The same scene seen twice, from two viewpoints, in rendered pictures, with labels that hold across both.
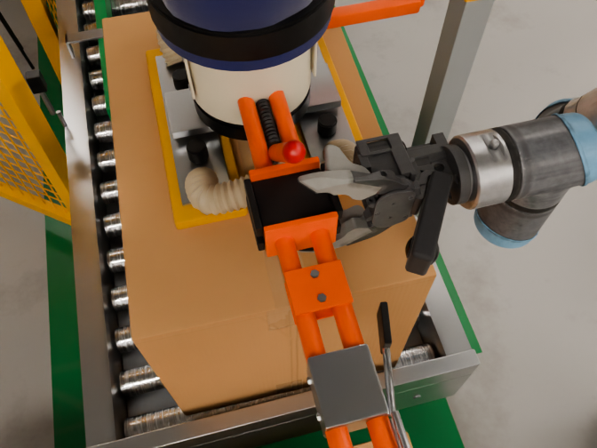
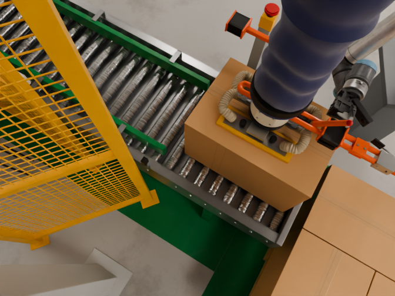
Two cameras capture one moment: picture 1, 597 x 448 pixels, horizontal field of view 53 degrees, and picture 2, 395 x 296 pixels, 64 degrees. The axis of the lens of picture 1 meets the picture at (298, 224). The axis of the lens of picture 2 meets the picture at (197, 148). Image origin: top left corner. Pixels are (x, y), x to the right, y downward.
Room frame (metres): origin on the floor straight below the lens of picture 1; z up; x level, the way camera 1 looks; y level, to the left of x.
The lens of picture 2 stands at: (0.43, 0.72, 2.18)
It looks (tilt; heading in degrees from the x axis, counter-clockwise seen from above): 70 degrees down; 310
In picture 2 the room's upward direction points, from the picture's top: 5 degrees clockwise
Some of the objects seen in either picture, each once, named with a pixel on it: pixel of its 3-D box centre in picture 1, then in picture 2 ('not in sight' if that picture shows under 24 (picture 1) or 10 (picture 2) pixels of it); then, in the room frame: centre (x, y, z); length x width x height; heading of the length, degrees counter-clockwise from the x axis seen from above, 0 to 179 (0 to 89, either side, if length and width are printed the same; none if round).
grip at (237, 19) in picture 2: not in sight; (238, 24); (0.96, -0.11, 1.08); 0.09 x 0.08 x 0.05; 104
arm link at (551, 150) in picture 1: (540, 157); (361, 76); (0.44, -0.29, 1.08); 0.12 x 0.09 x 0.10; 104
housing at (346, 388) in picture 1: (346, 390); (384, 162); (0.16, -0.05, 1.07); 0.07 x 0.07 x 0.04; 14
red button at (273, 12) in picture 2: not in sight; (271, 10); (0.94, -0.33, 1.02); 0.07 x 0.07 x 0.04
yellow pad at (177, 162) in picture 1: (190, 119); (257, 132); (0.59, 0.16, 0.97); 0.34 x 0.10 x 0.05; 14
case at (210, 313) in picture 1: (254, 199); (257, 138); (0.59, 0.08, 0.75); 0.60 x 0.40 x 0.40; 13
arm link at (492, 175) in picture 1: (475, 168); (354, 90); (0.42, -0.21, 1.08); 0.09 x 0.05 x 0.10; 14
